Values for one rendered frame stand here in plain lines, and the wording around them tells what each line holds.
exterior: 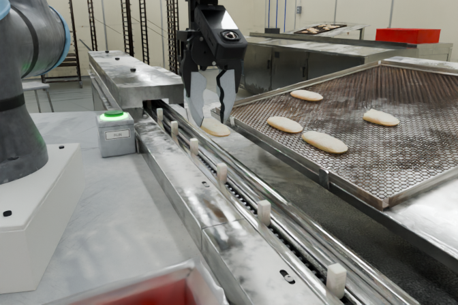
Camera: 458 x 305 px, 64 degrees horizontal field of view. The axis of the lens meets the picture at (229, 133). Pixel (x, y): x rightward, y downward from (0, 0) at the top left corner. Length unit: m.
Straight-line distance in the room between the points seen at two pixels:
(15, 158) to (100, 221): 0.14
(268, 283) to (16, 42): 0.42
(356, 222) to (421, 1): 4.63
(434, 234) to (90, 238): 0.40
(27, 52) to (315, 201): 0.47
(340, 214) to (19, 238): 0.41
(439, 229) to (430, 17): 4.62
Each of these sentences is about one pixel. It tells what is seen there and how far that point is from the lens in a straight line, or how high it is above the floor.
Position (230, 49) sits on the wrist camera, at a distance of 0.50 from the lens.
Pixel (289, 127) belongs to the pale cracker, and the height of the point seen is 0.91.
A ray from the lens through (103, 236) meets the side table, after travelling 0.53.
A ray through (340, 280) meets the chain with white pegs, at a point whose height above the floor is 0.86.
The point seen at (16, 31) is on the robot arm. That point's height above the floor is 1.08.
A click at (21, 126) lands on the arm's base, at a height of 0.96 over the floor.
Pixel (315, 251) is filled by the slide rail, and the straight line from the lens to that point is 0.43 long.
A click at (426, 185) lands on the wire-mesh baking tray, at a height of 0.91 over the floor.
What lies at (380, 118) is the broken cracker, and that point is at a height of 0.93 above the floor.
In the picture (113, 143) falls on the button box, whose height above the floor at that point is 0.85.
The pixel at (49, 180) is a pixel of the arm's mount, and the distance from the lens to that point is 0.51.
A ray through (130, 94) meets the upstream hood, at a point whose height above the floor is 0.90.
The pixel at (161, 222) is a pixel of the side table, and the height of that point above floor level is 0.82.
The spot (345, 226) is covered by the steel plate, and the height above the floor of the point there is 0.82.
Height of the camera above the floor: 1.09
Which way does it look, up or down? 17 degrees down
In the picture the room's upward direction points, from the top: straight up
